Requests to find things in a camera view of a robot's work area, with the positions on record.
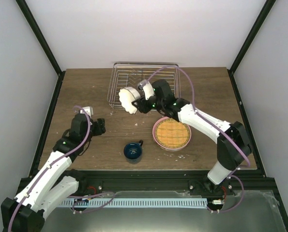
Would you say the light blue slotted cable duct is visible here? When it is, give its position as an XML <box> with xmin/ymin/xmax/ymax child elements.
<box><xmin>58</xmin><ymin>198</ymin><xmax>208</xmax><ymax>209</ymax></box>

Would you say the black frame post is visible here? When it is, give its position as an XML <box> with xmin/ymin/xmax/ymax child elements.
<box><xmin>228</xmin><ymin>0</ymin><xmax>277</xmax><ymax>73</ymax></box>
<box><xmin>15</xmin><ymin>0</ymin><xmax>63</xmax><ymax>76</ymax></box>

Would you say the left black frame post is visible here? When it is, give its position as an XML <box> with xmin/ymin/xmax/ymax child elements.
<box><xmin>15</xmin><ymin>0</ymin><xmax>63</xmax><ymax>76</ymax></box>

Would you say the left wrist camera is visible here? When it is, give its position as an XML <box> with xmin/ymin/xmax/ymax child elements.
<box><xmin>80</xmin><ymin>106</ymin><xmax>93</xmax><ymax>117</ymax></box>

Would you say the white scalloped bowl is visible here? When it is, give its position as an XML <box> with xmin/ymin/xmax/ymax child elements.
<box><xmin>119</xmin><ymin>87</ymin><xmax>141</xmax><ymax>114</ymax></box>

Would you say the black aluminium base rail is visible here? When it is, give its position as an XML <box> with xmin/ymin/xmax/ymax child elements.
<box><xmin>80</xmin><ymin>170</ymin><xmax>277</xmax><ymax>197</ymax></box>

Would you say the metal wire dish rack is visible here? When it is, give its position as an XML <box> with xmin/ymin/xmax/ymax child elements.
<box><xmin>107</xmin><ymin>61</ymin><xmax>181</xmax><ymax>109</ymax></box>

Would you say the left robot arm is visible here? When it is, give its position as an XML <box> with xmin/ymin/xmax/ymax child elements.
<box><xmin>1</xmin><ymin>112</ymin><xmax>106</xmax><ymax>232</ymax></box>

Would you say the right black frame post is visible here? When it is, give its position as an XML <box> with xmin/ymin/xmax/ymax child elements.
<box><xmin>228</xmin><ymin>0</ymin><xmax>277</xmax><ymax>73</ymax></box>

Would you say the pink plate with woven pattern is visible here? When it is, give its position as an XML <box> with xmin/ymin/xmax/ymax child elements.
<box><xmin>152</xmin><ymin>117</ymin><xmax>192</xmax><ymax>151</ymax></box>

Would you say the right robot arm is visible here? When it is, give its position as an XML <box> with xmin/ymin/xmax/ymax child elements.
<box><xmin>124</xmin><ymin>80</ymin><xmax>252</xmax><ymax>195</ymax></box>

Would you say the dark blue mug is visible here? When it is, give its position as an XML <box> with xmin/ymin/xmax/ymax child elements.
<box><xmin>123</xmin><ymin>140</ymin><xmax>143</xmax><ymax>164</ymax></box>

